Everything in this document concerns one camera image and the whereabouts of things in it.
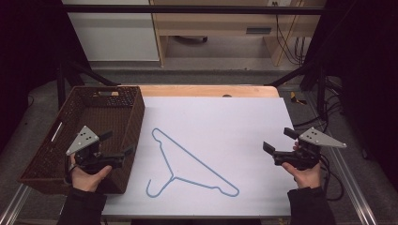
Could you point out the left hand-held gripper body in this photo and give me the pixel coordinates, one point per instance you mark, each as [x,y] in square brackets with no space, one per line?
[84,139]

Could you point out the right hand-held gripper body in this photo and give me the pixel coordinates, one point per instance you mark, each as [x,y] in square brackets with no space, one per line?
[300,156]

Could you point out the person's right hand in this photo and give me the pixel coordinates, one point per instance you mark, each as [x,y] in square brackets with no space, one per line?
[305,176]

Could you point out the person's left hand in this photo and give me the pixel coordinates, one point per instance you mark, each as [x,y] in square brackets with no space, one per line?
[87,179]

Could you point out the brown woven plastic basket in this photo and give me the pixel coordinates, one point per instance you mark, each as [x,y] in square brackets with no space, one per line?
[131,118]

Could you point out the yellow and black tool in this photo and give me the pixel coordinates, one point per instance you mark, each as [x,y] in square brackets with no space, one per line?
[294,98]

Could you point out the white table cover sheet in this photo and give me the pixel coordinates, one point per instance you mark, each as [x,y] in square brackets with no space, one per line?
[219,134]

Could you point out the wooden table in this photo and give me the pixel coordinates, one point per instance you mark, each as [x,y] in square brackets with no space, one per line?
[203,91]

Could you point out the black curtain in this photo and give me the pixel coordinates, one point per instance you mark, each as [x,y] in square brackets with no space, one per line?
[366,78]
[28,62]

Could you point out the white cabinet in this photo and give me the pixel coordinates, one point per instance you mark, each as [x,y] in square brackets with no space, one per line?
[115,34]

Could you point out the light wooden desk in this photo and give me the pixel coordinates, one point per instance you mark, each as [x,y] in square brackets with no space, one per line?
[219,23]

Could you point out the black metal crossbar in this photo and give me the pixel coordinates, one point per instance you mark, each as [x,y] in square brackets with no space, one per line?
[187,9]

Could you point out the black metal frame strut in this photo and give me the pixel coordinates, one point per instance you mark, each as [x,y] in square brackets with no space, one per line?
[90,74]
[291,76]

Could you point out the aluminium rail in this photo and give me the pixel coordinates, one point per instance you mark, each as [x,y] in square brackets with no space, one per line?
[353,187]
[14,206]

